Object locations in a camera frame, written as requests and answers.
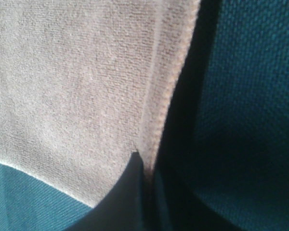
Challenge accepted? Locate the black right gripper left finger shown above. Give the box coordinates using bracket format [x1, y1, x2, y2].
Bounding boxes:
[69, 153, 145, 231]

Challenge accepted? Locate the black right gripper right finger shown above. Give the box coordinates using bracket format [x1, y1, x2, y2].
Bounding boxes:
[154, 166, 242, 231]

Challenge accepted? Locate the brown microfiber towel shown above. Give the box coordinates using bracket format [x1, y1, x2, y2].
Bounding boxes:
[0, 0, 200, 207]

